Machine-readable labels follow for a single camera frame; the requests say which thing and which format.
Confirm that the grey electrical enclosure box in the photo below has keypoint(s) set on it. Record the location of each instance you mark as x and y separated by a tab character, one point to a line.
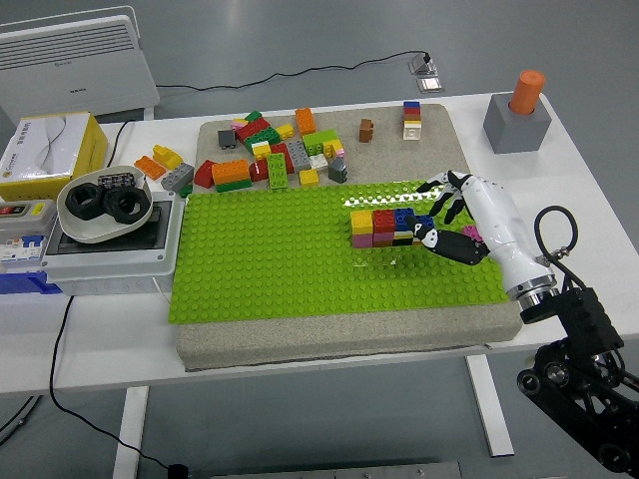
110	264

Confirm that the grey foam mat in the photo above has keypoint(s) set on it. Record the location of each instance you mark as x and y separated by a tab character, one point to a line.
324	344

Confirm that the white bowl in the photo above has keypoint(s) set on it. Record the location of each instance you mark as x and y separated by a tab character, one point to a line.
100	232

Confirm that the yellow tissue box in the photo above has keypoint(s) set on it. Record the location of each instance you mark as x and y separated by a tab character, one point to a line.
30	149

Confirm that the small black terminal block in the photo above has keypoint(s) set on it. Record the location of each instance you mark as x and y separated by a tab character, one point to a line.
117	179

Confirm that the grey block with hole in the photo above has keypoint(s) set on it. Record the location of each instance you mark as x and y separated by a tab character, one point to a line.
519	132

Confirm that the black plastic nut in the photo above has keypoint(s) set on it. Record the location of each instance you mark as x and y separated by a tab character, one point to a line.
72	202
110	209

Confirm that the dark green flat brick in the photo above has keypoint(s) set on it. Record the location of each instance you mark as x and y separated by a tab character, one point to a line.
233	186

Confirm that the green studded baseplate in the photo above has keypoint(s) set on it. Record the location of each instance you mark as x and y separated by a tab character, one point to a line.
274	259

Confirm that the red flat brick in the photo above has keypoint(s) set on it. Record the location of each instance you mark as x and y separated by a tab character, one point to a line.
411	113

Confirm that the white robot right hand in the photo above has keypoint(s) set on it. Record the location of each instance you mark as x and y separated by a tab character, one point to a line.
499	224

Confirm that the magenta square brick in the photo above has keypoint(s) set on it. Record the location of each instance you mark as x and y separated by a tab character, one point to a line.
362	240

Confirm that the pink square brick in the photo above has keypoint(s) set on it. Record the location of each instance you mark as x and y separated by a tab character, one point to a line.
470	232
383	238

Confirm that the grey switch box red button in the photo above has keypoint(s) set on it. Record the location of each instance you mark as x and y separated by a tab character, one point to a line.
27	214

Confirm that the orange long brick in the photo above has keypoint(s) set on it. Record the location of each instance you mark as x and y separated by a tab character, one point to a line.
305	121
230	173

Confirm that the pink small brick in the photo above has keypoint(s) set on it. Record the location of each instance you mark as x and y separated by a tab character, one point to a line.
237	123

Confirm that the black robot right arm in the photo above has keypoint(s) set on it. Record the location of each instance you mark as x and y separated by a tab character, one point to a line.
584	309

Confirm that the black flat brick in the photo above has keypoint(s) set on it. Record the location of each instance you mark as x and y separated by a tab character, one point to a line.
402	242

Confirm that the white table leg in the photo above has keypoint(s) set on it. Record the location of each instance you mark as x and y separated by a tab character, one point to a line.
130	434
491	409

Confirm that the blue plastic part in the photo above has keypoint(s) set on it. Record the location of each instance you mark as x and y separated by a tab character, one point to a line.
25	284

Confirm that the yellow small brick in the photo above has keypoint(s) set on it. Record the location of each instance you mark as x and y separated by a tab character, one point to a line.
308	178
284	132

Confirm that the lime green long brick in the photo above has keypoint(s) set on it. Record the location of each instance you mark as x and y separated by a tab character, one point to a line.
319	139

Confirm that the blue flat brick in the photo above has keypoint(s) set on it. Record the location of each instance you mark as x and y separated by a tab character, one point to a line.
411	105

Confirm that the green small brick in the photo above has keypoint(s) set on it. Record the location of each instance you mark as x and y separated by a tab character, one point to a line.
253	116
186	190

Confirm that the white panel heater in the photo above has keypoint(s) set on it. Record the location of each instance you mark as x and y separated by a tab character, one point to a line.
75	65

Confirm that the white circuit breaker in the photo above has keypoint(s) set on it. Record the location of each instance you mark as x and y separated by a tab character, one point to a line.
22	252

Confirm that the metal floor plate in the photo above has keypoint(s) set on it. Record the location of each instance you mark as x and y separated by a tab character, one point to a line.
430	85

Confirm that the yellow white brick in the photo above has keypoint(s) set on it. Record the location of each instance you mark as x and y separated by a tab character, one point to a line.
261	150

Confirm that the brown square brick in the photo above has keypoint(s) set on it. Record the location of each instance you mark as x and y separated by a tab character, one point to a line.
367	131

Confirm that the bright green long brick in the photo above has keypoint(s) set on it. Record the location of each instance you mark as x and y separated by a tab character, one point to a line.
277	172

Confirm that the white small brick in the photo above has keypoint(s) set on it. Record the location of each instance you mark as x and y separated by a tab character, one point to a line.
317	162

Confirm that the yellow pink brick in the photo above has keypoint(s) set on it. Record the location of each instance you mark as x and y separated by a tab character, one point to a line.
332	148

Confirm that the dark grey square brick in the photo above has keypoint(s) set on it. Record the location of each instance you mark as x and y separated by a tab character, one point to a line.
227	139

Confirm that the yellow square brick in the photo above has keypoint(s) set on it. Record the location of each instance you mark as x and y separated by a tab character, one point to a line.
361	222

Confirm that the blue square brick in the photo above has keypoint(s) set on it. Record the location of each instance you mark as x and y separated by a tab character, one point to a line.
427	220
401	217

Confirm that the yellow slope brick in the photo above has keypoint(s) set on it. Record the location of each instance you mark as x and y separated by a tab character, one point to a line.
167	157

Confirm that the red square brick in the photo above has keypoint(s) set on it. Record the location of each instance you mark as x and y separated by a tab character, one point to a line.
383	220

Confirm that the red long brick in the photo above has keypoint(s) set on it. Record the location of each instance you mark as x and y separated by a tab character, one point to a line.
248	131

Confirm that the red slope brick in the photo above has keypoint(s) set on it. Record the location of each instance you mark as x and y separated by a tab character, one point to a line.
203	174

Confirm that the brown flat brick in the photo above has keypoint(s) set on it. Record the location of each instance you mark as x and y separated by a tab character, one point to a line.
412	120

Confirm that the dark grey slope brick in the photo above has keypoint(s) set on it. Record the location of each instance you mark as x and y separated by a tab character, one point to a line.
338	170

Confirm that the orange cylinder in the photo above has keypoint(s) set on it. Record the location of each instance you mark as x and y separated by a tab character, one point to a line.
526	92

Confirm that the light grey long brick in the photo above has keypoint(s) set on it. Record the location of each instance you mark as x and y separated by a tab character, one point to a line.
298	157

